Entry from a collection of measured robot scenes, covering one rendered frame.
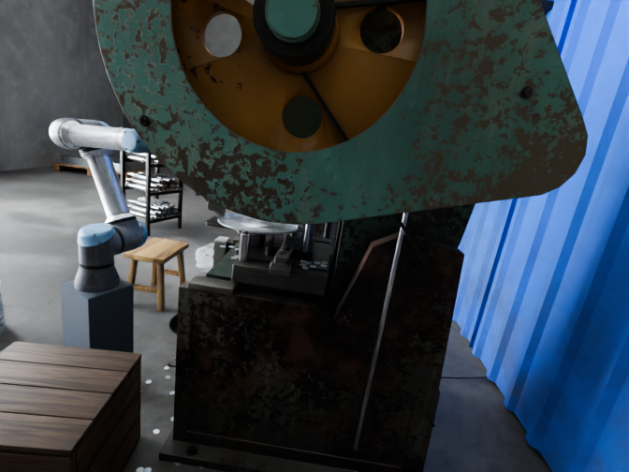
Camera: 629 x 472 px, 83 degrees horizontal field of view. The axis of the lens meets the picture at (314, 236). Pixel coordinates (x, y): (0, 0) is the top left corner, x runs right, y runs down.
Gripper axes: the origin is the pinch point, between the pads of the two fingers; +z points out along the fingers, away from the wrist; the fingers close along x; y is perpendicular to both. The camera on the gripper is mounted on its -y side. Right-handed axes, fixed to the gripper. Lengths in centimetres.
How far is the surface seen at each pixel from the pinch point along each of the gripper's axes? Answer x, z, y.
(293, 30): 53, -31, 52
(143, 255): -81, 13, -49
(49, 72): -415, -267, -397
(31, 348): -57, 22, 41
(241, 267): 12.7, 16.4, 23.5
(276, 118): 42, -19, 39
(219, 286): 5.8, 19.5, 27.9
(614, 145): 142, 17, -32
